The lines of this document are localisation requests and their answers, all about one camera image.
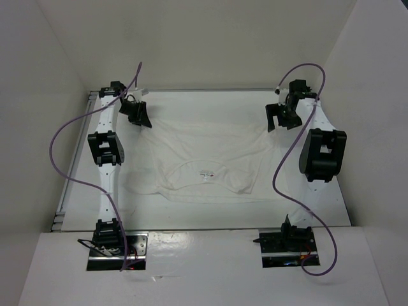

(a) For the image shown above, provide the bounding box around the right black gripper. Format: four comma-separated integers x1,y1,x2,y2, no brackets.
266,101,302,132

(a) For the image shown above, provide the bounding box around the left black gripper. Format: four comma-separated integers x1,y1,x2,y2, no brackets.
119,100,152,128

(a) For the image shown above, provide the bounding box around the white tank top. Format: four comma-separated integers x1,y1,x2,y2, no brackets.
125,119,281,203

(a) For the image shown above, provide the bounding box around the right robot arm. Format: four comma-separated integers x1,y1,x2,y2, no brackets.
259,80,347,253

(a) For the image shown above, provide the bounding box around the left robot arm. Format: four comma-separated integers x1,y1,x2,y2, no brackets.
87,81,152,255

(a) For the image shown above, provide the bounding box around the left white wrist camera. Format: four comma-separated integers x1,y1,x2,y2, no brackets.
131,88,149,101

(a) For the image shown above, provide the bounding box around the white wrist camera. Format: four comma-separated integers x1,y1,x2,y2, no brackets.
131,88,149,101
274,85,289,105

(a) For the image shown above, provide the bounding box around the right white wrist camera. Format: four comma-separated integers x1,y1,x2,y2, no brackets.
274,85,289,105

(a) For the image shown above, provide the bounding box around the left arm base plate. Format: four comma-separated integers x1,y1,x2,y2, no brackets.
85,231,149,272

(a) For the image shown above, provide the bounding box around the aluminium table edge rail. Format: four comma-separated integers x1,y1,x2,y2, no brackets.
50,91,98,233

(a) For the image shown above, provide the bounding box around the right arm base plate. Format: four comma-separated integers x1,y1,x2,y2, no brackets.
253,231,320,268

